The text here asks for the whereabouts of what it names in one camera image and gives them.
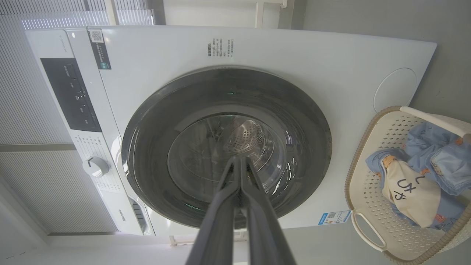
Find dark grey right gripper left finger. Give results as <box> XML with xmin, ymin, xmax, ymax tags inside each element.
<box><xmin>186</xmin><ymin>156</ymin><xmax>241</xmax><ymax>265</ymax></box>

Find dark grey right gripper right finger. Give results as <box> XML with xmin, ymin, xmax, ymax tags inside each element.
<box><xmin>239</xmin><ymin>156</ymin><xmax>297</xmax><ymax>265</ymax></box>

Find dark round glass washer door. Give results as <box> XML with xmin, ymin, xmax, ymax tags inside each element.
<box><xmin>121</xmin><ymin>66</ymin><xmax>333</xmax><ymax>229</ymax></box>

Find cream garment with black writing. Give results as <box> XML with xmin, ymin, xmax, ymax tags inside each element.
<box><xmin>382</xmin><ymin>159</ymin><xmax>441</xmax><ymax>229</ymax></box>

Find blue garment with orange prints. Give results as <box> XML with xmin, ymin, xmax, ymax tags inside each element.
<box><xmin>365</xmin><ymin>122</ymin><xmax>471</xmax><ymax>232</ymax></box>

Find steel perforated washer drum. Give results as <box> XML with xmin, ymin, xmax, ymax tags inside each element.
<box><xmin>201</xmin><ymin>115</ymin><xmax>287</xmax><ymax>184</ymax></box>

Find white washing machine dial knob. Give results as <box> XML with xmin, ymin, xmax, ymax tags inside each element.
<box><xmin>82</xmin><ymin>156</ymin><xmax>110</xmax><ymax>178</ymax></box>

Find white front-load washing machine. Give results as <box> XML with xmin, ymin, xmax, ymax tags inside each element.
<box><xmin>25</xmin><ymin>25</ymin><xmax>438</xmax><ymax>236</ymax></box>

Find black washer control panel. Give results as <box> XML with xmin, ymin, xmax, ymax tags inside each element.
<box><xmin>40</xmin><ymin>58</ymin><xmax>102</xmax><ymax>133</ymax></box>

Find blue energy label sticker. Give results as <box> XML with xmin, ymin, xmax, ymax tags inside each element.
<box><xmin>318</xmin><ymin>210</ymin><xmax>351</xmax><ymax>226</ymax></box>

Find cream perforated plastic laundry basket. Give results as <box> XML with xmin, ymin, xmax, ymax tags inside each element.
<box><xmin>345</xmin><ymin>106</ymin><xmax>471</xmax><ymax>265</ymax></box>

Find round white filter cover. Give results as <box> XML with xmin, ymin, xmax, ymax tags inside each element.
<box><xmin>373</xmin><ymin>68</ymin><xmax>417</xmax><ymax>114</ymax></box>

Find dark QR code sticker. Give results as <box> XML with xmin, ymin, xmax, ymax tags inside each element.
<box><xmin>88</xmin><ymin>29</ymin><xmax>112</xmax><ymax>70</ymax></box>

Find white metal railing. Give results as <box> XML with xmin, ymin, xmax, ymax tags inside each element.
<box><xmin>254</xmin><ymin>0</ymin><xmax>288</xmax><ymax>29</ymax></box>

